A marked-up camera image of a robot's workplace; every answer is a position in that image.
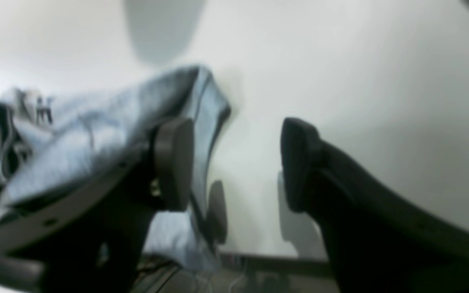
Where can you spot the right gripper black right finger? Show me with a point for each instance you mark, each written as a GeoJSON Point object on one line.
{"type": "Point", "coordinates": [376, 241]}

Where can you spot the grey T-shirt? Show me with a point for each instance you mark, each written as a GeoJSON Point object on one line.
{"type": "Point", "coordinates": [51, 140]}

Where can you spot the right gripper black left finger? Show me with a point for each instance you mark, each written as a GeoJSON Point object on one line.
{"type": "Point", "coordinates": [88, 236]}

